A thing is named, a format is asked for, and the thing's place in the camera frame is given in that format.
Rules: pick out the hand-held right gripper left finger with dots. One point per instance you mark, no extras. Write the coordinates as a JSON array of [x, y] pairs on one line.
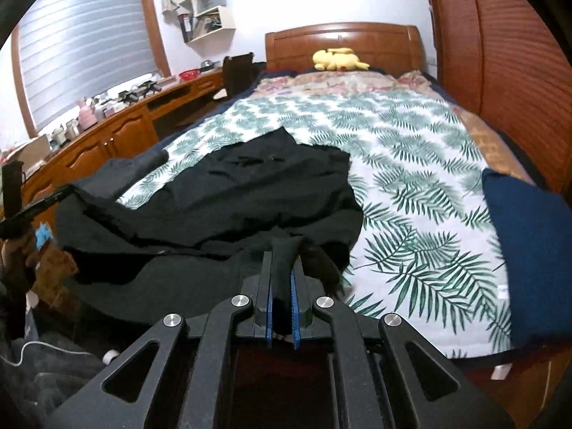
[[268, 313]]

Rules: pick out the white wall shelf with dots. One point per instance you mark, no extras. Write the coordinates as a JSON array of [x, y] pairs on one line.
[[214, 18]]

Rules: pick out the red basket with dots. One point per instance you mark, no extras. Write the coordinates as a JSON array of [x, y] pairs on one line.
[[189, 75]]

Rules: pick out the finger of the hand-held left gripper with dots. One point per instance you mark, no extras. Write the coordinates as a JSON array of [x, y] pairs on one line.
[[31, 214]]

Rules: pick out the black double-breasted coat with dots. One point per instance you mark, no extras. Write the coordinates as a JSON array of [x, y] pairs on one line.
[[223, 205]]

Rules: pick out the wooden desk cabinet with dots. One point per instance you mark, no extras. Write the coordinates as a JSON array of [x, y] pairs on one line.
[[125, 129]]

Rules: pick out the wooden slatted wardrobe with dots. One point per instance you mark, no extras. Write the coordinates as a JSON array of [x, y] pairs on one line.
[[505, 53]]

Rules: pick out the grey window blind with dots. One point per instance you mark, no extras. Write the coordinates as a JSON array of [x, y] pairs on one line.
[[89, 49]]

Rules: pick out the wooden bed headboard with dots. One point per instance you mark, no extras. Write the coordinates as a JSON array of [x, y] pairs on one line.
[[357, 38]]

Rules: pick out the yellow plush toy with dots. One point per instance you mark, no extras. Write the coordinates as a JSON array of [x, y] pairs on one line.
[[335, 59]]

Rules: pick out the pink thermos jug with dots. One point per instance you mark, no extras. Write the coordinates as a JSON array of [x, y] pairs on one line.
[[86, 114]]

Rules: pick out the brown patterned bed mat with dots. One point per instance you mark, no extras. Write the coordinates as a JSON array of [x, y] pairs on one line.
[[491, 143]]

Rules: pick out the dark grey clothes pile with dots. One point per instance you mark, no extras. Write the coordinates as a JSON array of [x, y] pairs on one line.
[[49, 388]]

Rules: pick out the leaf-print blanket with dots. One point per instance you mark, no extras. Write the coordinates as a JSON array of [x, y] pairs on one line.
[[424, 187]]

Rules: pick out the black device on stand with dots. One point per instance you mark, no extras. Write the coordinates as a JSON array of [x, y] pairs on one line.
[[148, 89], [128, 97]]

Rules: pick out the dark grey folded cloth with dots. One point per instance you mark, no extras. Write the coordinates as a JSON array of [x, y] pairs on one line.
[[134, 163]]

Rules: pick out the navy blue folded cloth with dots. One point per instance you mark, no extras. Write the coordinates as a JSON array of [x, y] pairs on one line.
[[531, 254]]

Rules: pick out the floral quilt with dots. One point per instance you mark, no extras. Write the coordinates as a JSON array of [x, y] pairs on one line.
[[348, 82]]

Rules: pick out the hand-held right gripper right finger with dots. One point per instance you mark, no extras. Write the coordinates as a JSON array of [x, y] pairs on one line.
[[295, 317]]

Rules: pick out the dark wooden chair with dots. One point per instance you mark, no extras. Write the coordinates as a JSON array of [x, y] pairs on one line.
[[239, 76]]

